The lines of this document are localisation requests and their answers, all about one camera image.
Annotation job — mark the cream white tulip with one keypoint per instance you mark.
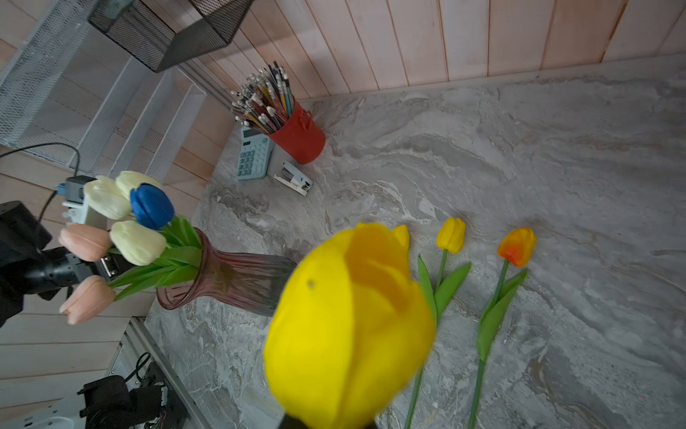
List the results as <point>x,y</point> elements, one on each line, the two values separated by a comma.
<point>128,181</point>

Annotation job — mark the bundle of pencils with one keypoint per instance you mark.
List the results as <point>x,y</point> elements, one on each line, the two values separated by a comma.
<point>265,101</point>

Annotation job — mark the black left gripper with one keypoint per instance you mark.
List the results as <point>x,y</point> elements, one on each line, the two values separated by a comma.
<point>62,269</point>

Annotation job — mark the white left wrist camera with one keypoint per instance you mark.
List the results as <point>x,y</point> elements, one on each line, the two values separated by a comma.
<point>76,205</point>

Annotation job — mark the pink tulip lower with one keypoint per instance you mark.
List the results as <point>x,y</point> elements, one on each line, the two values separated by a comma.
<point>88,300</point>

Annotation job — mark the blue tulip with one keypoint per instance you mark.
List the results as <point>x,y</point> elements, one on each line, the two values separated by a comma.
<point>151,206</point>

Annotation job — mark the dark ribbed glass vase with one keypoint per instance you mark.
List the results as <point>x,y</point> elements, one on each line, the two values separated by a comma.
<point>251,282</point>

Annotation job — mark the red metal pencil bucket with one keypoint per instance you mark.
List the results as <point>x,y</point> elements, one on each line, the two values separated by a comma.
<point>300,136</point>

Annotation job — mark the orange yellow tulip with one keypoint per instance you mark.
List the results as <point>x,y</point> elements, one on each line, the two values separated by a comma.
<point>516,250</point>

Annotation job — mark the pale white tulip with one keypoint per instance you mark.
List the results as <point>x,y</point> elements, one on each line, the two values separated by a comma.
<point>139,245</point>

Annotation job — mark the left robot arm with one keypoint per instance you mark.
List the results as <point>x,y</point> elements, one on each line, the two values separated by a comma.
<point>22,237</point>

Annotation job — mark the light blue white stapler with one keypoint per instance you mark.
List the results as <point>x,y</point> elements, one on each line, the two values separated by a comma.
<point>294,179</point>

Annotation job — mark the white wire mesh shelf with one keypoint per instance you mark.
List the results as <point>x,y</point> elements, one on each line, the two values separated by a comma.
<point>74,98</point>

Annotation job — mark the teal desk calculator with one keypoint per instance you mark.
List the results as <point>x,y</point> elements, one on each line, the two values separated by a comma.
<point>255,154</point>

